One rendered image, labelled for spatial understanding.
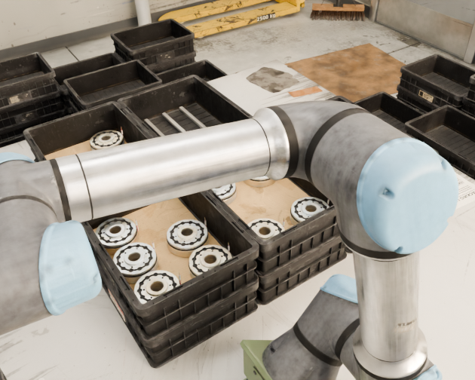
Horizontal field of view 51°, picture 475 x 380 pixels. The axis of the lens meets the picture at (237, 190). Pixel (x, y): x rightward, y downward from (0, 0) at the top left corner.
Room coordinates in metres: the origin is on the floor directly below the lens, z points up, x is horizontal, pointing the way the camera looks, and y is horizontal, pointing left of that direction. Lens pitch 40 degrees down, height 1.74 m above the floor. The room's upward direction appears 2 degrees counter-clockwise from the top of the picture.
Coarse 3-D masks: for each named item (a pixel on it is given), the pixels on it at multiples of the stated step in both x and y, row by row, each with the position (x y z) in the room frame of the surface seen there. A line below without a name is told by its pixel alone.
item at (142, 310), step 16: (96, 240) 0.80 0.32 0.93; (240, 256) 0.74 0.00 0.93; (256, 256) 0.76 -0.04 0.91; (112, 272) 0.71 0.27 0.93; (208, 272) 0.70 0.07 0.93; (224, 272) 0.71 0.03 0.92; (176, 288) 0.66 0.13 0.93; (192, 288) 0.67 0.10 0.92; (144, 304) 0.62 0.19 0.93; (160, 304) 0.62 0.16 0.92
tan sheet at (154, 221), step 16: (144, 208) 1.02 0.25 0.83; (160, 208) 1.01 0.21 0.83; (176, 208) 1.01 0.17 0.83; (144, 224) 0.95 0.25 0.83; (160, 224) 0.95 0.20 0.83; (144, 240) 0.90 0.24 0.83; (160, 240) 0.89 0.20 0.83; (112, 256) 0.84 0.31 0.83; (160, 256) 0.84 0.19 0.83; (176, 256) 0.84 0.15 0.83; (176, 272) 0.79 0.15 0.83
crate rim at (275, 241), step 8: (208, 192) 0.96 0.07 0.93; (216, 200) 0.93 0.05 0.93; (224, 208) 0.90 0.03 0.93; (328, 208) 0.88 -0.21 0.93; (232, 216) 0.87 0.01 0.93; (312, 216) 0.86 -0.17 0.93; (320, 216) 0.86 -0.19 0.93; (328, 216) 0.87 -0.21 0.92; (240, 224) 0.84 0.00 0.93; (296, 224) 0.83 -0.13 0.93; (304, 224) 0.83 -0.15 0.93; (312, 224) 0.84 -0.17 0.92; (248, 232) 0.81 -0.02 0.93; (280, 232) 0.81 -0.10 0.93; (288, 232) 0.81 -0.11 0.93; (296, 232) 0.82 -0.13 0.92; (304, 232) 0.83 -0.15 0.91; (256, 240) 0.79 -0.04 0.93; (272, 240) 0.79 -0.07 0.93; (280, 240) 0.79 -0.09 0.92; (288, 240) 0.80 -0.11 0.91; (264, 248) 0.77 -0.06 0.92; (272, 248) 0.78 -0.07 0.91
